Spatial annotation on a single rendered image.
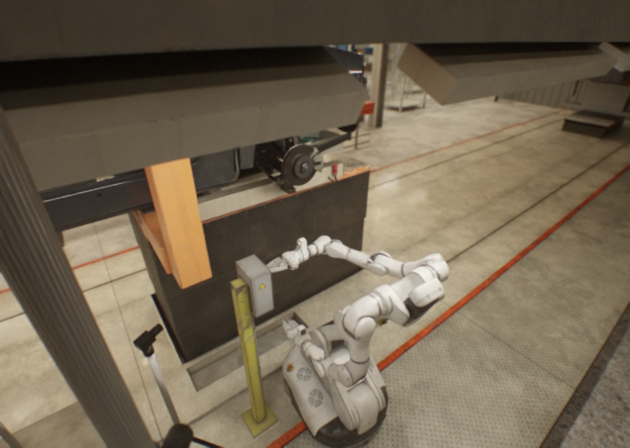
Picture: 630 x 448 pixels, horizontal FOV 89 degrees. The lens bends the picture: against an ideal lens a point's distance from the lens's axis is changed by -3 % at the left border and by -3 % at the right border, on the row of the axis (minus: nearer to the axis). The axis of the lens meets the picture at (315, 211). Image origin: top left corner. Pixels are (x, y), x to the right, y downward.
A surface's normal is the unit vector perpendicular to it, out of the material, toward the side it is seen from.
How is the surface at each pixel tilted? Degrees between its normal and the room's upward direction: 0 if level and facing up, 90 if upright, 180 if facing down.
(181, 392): 0
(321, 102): 117
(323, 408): 38
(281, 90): 27
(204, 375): 0
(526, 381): 0
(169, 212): 90
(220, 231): 90
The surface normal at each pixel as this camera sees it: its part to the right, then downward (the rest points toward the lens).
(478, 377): 0.00, -0.88
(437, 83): -0.80, 0.29
